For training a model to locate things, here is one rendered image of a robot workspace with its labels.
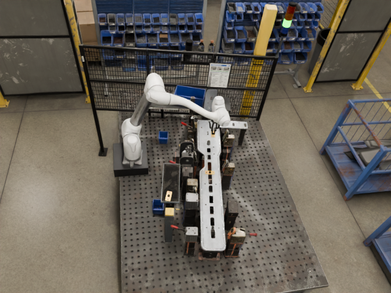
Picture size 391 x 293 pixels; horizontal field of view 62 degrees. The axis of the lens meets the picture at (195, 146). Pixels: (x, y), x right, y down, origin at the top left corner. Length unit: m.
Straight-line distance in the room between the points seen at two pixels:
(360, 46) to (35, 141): 4.88
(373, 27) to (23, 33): 4.73
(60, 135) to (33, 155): 0.43
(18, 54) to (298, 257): 3.99
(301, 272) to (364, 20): 3.74
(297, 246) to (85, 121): 3.22
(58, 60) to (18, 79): 0.64
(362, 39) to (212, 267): 4.14
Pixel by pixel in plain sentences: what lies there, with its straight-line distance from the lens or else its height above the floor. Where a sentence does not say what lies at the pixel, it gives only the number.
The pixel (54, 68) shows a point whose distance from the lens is 4.84.
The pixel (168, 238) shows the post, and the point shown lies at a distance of 2.75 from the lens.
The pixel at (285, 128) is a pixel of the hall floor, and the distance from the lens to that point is 4.93.
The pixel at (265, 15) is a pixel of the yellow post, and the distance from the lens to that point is 3.15.
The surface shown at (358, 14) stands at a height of 1.31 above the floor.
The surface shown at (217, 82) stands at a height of 1.21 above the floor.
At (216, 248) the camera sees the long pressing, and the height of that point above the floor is 1.00.
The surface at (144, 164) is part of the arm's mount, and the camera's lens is 3.13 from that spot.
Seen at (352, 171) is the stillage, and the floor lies 0.17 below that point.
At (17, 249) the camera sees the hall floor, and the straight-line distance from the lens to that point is 3.86.
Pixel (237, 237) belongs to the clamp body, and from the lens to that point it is 2.51.
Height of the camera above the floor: 3.25
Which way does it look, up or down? 48 degrees down
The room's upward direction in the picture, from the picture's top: 7 degrees clockwise
